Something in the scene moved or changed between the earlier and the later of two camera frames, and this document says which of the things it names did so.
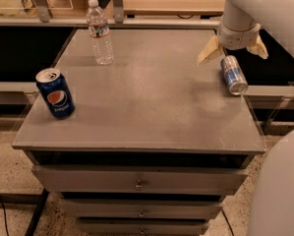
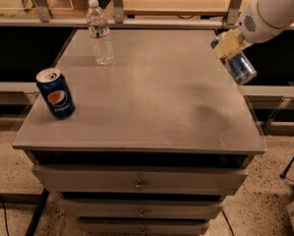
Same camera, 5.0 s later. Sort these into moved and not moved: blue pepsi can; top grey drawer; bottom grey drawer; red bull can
Moved: red bull can
Not moved: bottom grey drawer; top grey drawer; blue pepsi can
